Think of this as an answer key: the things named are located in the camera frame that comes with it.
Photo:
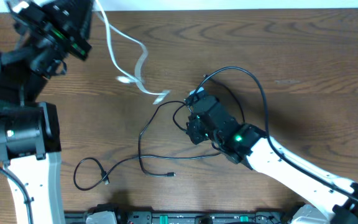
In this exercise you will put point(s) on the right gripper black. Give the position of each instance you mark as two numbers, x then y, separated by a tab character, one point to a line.
192	127

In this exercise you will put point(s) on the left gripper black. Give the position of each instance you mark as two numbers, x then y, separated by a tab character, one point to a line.
77	35

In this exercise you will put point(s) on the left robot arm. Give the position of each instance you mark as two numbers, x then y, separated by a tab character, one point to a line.
30	147

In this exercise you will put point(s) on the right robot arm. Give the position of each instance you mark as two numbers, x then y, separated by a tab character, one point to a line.
334	197

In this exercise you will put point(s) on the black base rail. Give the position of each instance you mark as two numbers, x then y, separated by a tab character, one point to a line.
147	215

